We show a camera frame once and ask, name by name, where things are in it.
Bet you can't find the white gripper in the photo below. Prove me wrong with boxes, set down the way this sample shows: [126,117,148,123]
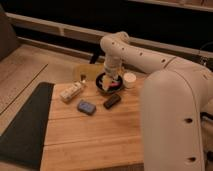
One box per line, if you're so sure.
[102,56,122,91]

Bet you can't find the red pepper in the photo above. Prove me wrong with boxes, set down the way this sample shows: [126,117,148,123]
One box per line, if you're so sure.
[110,83,119,87]

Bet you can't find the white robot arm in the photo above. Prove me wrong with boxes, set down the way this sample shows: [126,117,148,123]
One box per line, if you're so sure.
[100,32,213,171]

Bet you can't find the black rectangular sponge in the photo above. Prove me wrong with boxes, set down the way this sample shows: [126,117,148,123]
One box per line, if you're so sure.
[104,94,121,109]

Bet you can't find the blue sponge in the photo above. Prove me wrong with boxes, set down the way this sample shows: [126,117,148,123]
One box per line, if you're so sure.
[77,100,96,115]

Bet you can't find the black bowl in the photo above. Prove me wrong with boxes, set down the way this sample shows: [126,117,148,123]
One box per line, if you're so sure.
[95,73,123,94]

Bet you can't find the white cup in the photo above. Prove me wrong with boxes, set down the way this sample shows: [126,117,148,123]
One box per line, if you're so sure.
[123,73,136,88]

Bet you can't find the wooden table board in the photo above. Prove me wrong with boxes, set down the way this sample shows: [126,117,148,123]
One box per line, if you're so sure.
[40,82,143,171]

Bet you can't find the dark grey floor mat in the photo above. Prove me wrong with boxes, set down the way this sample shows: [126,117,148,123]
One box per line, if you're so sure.
[0,82,54,170]

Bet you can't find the black cables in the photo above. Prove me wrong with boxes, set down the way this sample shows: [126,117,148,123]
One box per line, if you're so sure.
[196,41,213,71]

